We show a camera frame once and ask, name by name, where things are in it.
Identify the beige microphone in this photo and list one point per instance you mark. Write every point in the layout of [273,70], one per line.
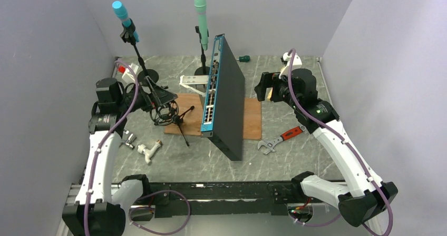
[269,94]

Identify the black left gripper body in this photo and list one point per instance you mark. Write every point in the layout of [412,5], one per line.
[141,101]

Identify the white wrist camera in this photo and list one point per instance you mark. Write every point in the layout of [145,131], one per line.
[126,74]
[289,61]

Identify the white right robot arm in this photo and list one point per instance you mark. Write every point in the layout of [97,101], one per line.
[364,195]

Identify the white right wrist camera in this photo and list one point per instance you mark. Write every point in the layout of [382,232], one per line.
[289,61]

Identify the wooden board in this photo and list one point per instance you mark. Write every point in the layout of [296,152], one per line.
[188,115]

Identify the black tripod shock-mount stand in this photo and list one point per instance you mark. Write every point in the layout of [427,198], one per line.
[169,114]

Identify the green-handled screwdriver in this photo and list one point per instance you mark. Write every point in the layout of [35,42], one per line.
[244,58]

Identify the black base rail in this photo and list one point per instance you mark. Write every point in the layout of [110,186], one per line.
[225,198]

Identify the white pipe valve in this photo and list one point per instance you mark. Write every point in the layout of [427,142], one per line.
[147,151]

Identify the chrome faucet fitting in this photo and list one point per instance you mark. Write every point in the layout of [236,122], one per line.
[129,139]

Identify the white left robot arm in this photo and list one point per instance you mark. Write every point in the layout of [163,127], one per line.
[96,209]

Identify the blue microphone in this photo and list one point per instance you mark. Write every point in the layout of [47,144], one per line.
[122,14]

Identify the red-handled adjustable wrench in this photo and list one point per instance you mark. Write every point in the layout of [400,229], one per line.
[269,145]

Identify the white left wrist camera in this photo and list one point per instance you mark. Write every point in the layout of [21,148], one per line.
[126,74]

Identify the green microphone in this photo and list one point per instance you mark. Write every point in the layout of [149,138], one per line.
[201,6]

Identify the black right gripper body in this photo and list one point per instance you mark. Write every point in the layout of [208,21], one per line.
[281,90]

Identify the grey metal bracket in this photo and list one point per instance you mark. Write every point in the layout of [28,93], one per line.
[195,83]

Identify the black round-base mic stand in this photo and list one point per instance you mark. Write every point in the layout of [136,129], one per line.
[127,37]

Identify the blue network switch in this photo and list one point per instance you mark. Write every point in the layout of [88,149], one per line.
[225,76]

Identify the black green-mic stand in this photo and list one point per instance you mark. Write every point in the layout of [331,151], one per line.
[203,69]

